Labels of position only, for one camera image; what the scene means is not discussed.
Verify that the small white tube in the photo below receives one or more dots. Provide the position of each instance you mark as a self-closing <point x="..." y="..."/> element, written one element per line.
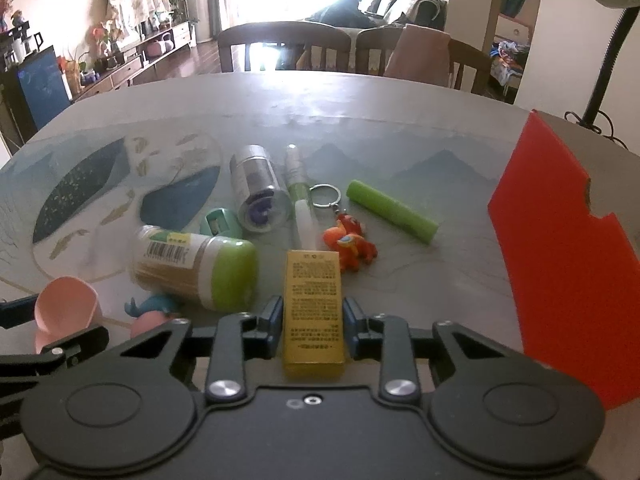
<point x="306" y="225"/>

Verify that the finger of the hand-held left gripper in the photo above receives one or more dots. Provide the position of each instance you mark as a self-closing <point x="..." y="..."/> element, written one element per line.
<point x="17" y="312"/>
<point x="60" y="355"/>

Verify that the green tube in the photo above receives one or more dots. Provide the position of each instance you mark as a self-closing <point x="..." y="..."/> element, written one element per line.
<point x="392" y="210"/>

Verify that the black appliance with blue front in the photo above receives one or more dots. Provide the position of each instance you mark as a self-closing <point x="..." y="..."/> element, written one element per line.
<point x="42" y="85"/>

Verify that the pink furniture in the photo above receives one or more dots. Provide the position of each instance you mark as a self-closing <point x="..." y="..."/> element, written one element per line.
<point x="514" y="27"/>

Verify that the coffee maker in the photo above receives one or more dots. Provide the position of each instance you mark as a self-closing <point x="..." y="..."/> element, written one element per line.
<point x="22" y="47"/>

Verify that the blue whale toy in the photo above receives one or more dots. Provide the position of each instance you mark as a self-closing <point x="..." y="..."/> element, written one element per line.
<point x="155" y="304"/>

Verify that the printed tablecloth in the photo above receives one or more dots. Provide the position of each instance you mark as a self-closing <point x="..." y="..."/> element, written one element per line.
<point x="350" y="125"/>

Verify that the teal pencil sharpener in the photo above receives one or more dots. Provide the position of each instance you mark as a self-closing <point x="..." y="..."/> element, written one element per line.
<point x="222" y="222"/>

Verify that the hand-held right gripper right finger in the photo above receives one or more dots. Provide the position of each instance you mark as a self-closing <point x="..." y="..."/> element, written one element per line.
<point x="353" y="330"/>

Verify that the sofa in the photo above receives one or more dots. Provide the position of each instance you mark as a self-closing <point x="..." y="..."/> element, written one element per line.
<point x="400" y="5"/>

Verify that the toothpick jar with green lid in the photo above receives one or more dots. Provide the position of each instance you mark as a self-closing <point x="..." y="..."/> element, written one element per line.
<point x="200" y="270"/>

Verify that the gold rectangular box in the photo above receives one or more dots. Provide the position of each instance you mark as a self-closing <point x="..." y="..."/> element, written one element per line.
<point x="314" y="305"/>

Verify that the black gooseneck desk lamp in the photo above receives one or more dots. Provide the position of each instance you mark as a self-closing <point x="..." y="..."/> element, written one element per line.
<point x="607" y="60"/>

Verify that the white and green pen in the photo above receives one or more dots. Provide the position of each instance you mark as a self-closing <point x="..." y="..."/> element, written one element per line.
<point x="296" y="175"/>

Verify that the pink plastic cup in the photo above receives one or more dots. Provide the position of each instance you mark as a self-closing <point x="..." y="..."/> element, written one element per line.
<point x="65" y="310"/>

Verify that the wooden tv cabinet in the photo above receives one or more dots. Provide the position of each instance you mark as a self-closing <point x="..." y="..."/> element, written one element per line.
<point x="135" y="67"/>

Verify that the pink pot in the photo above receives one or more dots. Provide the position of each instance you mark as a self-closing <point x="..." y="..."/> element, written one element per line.
<point x="159" y="46"/>

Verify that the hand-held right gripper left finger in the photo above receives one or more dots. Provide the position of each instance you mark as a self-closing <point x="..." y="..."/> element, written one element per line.
<point x="274" y="327"/>

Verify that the flowers in vase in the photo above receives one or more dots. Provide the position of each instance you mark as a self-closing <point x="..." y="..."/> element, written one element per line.
<point x="6" y="10"/>

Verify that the pink cloth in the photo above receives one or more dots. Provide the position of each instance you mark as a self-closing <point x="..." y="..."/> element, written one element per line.
<point x="417" y="55"/>

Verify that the pile of clothes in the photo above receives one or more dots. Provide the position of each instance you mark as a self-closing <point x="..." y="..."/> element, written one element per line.
<point x="509" y="62"/>

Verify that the dark cloth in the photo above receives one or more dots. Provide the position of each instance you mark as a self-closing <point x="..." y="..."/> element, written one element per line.
<point x="340" y="12"/>

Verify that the orange flowers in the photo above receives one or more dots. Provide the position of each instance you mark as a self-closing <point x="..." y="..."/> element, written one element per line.
<point x="106" y="35"/>

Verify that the clear jar with silver cap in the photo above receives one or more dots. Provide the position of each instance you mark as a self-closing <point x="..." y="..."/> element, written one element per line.
<point x="260" y="185"/>

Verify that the dark wooden chair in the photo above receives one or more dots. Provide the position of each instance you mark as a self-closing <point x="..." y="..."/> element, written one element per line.
<point x="470" y="65"/>
<point x="285" y="35"/>

